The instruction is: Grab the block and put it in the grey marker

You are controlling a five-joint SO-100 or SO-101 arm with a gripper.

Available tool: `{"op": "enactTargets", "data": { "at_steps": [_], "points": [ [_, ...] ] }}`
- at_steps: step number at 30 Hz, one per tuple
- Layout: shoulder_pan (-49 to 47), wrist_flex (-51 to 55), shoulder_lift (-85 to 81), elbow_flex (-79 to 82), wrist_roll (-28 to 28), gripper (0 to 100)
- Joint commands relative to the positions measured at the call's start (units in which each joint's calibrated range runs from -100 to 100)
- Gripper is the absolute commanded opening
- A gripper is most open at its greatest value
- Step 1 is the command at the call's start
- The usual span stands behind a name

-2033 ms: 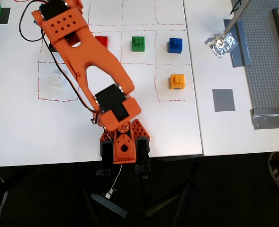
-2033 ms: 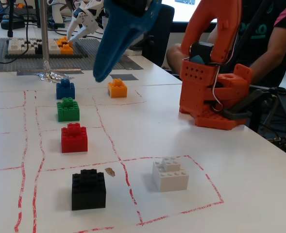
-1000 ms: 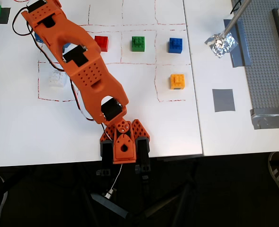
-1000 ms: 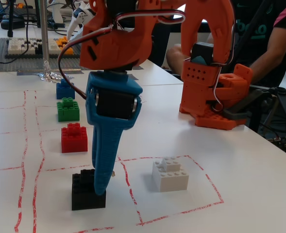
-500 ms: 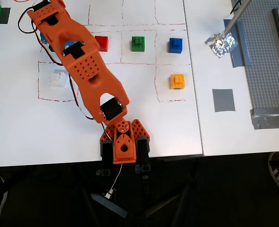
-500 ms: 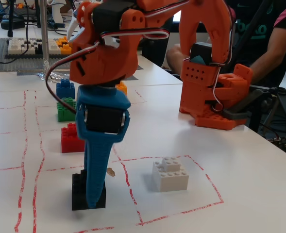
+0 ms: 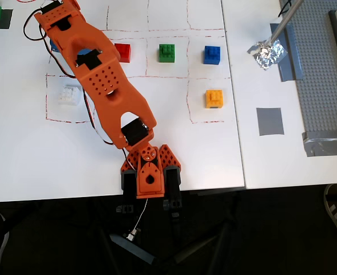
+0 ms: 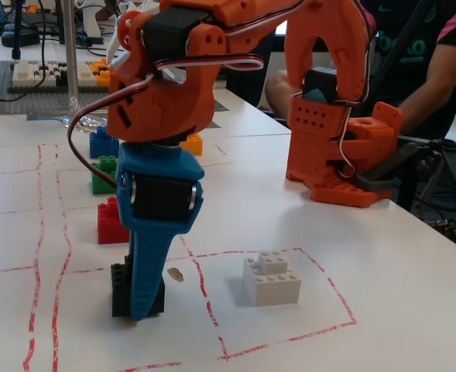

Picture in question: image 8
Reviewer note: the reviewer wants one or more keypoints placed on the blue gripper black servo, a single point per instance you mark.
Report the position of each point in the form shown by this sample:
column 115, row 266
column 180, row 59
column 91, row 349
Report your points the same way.
column 156, row 170

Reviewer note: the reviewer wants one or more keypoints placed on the black lego block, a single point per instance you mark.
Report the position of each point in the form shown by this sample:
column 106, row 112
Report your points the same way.
column 120, row 294

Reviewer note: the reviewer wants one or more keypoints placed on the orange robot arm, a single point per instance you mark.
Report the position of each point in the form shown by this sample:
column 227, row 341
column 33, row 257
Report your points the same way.
column 162, row 108

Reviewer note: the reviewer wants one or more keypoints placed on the person bare forearm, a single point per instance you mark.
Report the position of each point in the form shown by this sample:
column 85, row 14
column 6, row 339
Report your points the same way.
column 278, row 93
column 433, row 77

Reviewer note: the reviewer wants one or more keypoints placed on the red lego block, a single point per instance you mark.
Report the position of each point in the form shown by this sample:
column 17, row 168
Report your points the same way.
column 109, row 224

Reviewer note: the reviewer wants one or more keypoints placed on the green lego block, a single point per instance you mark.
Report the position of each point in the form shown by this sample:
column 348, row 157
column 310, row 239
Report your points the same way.
column 100, row 188

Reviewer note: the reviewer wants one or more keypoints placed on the white lego block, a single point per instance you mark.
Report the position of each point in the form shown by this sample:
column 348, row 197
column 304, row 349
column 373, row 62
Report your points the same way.
column 274, row 288

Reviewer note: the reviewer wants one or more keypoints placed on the blue lego block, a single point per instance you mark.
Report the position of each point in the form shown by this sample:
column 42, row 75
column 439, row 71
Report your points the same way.
column 100, row 147

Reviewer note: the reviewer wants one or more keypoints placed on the yellow lego block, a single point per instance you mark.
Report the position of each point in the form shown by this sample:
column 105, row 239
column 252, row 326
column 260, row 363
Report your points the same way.
column 193, row 145

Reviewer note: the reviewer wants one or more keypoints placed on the grey square marker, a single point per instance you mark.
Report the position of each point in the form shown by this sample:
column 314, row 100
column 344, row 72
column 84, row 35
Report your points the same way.
column 214, row 125

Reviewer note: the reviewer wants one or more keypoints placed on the small brown crumb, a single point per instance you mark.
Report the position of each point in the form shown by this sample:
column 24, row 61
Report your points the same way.
column 175, row 275

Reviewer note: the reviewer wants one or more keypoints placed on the crumpled aluminium foil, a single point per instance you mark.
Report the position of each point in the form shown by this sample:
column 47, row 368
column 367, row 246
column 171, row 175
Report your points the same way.
column 90, row 123

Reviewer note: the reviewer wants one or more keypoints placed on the metal pole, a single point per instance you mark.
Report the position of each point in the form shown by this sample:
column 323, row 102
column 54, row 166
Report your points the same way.
column 71, row 50

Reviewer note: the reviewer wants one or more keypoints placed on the black flat device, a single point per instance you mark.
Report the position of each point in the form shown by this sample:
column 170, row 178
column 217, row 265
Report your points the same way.
column 18, row 38

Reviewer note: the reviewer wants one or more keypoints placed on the black stand pole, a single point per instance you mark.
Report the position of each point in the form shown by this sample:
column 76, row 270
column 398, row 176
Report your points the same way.
column 16, row 27

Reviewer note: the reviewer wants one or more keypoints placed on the black table clamp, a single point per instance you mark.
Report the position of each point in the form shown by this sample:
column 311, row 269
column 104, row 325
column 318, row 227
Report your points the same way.
column 405, row 162

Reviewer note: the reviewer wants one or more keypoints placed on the person in black shirt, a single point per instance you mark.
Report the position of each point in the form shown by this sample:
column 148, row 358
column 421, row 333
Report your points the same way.
column 405, row 50

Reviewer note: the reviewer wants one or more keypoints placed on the white black orange brick wall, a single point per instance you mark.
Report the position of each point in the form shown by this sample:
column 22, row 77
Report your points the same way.
column 26, row 75

